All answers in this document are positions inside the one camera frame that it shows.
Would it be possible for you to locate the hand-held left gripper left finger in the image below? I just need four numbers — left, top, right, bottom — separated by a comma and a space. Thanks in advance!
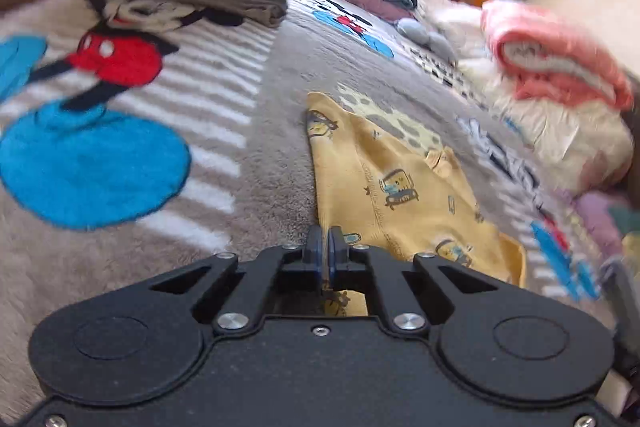
125, 227, 326, 337

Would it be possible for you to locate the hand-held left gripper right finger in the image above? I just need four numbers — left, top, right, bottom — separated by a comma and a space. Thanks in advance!
328, 227, 531, 337

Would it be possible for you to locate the yellow printed shirt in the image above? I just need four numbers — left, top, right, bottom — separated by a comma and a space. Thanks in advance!
305, 92, 528, 318

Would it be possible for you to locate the cartoon mouse printed blanket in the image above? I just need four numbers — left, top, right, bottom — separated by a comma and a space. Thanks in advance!
0, 0, 621, 408

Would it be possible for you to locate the light blue plush toy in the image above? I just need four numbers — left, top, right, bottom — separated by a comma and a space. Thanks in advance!
395, 17, 457, 64

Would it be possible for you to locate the cream quilt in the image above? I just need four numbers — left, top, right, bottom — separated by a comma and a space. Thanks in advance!
420, 0, 636, 198

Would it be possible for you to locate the purple pillow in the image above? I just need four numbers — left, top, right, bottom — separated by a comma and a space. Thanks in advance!
575, 192, 640, 258

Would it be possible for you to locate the grey folded cloth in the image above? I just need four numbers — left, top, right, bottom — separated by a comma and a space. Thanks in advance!
600, 257, 640, 323

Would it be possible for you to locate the pink folded quilt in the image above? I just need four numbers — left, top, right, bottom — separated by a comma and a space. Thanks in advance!
480, 0, 636, 110

